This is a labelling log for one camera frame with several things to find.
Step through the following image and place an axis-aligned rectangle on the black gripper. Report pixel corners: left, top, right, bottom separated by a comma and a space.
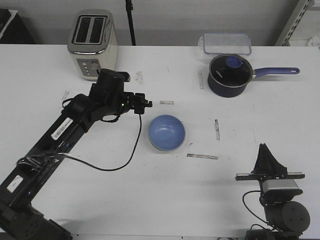
125, 92, 153, 115
235, 143, 305, 182

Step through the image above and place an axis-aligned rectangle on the blue bowl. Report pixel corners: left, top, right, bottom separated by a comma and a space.
148, 114, 186, 152

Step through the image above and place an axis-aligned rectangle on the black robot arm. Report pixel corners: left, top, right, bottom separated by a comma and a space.
235, 143, 311, 240
0, 68, 153, 240

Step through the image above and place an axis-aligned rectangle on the cream toaster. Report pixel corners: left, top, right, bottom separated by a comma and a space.
67, 9, 118, 81

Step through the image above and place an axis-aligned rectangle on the dark blue saucepan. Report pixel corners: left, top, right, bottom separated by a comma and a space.
207, 53, 300, 98

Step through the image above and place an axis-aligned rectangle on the clear plastic container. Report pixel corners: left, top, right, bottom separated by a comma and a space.
198, 32, 252, 55

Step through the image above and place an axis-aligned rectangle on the black tripod pole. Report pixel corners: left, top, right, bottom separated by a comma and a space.
125, 0, 136, 46

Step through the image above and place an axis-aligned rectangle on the glass pot lid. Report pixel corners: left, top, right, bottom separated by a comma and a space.
209, 54, 253, 87

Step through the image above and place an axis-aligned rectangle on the grey metal shelf upright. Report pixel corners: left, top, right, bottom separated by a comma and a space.
274, 0, 315, 47

